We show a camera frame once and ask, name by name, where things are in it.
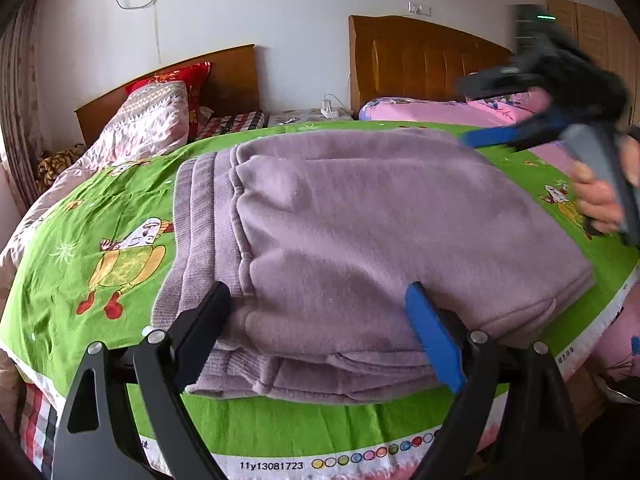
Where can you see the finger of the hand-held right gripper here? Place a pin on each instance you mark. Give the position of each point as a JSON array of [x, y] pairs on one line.
[[510, 132], [495, 82]]

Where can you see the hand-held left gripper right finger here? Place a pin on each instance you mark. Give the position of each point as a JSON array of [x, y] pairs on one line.
[[430, 340]]

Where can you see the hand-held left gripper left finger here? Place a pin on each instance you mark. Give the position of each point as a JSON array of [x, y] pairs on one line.
[[201, 335]]

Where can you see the person's right hand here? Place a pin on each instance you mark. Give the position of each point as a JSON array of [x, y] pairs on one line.
[[597, 200]]

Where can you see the folded pink floral quilt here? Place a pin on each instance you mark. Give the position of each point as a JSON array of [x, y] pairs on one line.
[[500, 107]]

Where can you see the light wooden wardrobe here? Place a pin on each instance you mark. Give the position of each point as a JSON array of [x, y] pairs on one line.
[[595, 35]]

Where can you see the padded orange wooden headboard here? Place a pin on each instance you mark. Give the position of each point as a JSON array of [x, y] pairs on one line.
[[425, 65]]

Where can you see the pink bed sheet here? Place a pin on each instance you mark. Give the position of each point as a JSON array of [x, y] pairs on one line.
[[415, 109]]

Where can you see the white power strip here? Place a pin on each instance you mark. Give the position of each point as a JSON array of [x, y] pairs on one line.
[[329, 110]]

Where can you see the green cartoon printed bed sheet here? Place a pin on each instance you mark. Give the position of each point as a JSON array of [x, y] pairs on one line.
[[100, 200]]

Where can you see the pink floral bedspread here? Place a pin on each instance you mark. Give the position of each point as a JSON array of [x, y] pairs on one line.
[[617, 330]]

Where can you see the red checked bed sheet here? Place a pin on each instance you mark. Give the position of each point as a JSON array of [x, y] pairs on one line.
[[235, 122], [37, 430]]

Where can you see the floral nightstand cloth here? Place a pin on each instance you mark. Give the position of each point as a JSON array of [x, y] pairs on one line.
[[300, 116]]

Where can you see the pink white patterned quilt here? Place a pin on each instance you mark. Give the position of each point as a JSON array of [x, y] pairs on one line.
[[140, 125]]

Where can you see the brown patterned blanket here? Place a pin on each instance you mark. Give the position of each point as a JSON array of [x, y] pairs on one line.
[[57, 167]]

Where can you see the red embroidered pillow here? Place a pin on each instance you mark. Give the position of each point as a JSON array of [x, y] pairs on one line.
[[192, 80]]

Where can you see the dark wooden headboard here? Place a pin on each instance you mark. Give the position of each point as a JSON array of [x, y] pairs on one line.
[[230, 80]]

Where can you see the pink patterned curtain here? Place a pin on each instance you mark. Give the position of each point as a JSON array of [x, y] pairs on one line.
[[17, 110]]

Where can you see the white wall socket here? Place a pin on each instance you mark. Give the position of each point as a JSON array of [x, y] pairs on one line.
[[420, 8]]

